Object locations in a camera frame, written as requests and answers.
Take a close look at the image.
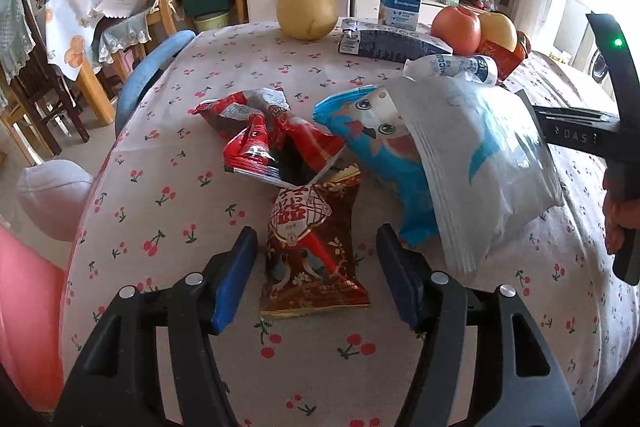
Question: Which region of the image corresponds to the yellow pear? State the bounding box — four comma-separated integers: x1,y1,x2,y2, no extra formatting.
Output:
276,0,338,41

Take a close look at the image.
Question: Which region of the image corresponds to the blue fish snack packet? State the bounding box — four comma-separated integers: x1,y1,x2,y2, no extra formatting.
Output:
313,84,443,248

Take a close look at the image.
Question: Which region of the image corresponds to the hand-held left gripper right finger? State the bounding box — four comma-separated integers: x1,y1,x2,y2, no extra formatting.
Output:
376,223,581,427

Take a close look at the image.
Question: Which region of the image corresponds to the crumpled white blue-print wrapper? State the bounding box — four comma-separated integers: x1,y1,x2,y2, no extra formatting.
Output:
403,54,499,86

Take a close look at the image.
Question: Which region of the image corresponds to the dark red snack packet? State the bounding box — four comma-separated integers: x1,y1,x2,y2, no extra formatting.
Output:
259,164,372,317

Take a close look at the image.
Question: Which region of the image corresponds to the person's right hand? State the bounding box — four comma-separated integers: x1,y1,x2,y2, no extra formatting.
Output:
602,166,640,256

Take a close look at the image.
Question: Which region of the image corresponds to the blue chair backrest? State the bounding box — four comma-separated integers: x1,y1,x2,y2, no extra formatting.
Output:
114,30,197,138

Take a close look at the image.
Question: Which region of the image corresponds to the red apple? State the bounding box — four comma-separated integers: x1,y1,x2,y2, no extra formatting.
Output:
430,5,482,56

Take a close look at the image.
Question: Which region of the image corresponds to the small red packet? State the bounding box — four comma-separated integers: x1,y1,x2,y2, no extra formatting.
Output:
475,31,529,80

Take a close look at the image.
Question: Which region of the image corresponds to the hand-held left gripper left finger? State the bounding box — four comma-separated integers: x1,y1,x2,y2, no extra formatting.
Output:
52,226,259,427

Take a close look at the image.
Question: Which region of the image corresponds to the yellow apple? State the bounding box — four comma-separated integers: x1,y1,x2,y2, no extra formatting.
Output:
477,11,518,54

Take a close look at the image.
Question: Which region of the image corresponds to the dark blue carton box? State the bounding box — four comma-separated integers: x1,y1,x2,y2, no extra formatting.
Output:
338,19,453,62

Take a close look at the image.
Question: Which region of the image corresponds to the white plastic bag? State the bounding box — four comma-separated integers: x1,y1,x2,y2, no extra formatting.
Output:
387,76,566,274

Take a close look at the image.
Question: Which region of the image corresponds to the crumpled red snack packet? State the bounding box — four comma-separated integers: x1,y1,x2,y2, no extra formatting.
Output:
192,88,347,188

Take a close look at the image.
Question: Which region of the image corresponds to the light wooden chair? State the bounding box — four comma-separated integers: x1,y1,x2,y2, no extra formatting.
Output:
75,0,191,128

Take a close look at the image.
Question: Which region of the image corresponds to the white washing machine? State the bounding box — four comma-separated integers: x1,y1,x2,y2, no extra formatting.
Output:
572,19,618,100

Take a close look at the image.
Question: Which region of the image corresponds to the pink plastic stool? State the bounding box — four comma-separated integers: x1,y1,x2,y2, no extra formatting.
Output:
0,225,67,412

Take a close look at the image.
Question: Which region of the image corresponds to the dark wooden chair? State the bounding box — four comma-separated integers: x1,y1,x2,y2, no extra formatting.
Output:
0,0,92,160

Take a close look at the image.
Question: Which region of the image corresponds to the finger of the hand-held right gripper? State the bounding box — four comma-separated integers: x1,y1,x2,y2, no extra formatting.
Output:
515,89,553,146

